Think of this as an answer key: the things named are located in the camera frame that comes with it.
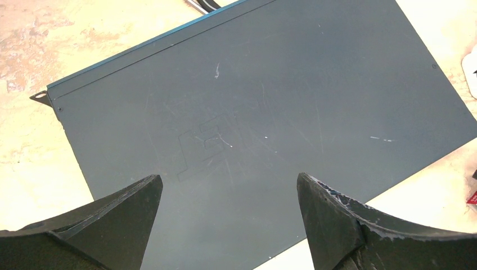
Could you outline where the dark flat network switch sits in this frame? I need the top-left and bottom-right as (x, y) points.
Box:
(47, 1), (476, 269)

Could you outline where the red white staple box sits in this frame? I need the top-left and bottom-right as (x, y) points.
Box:
(466, 191), (477, 206)

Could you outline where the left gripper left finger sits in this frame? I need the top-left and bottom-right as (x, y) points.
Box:
(1, 175), (163, 269)

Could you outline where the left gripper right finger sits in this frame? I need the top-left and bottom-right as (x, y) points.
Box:
(297, 173), (476, 269)

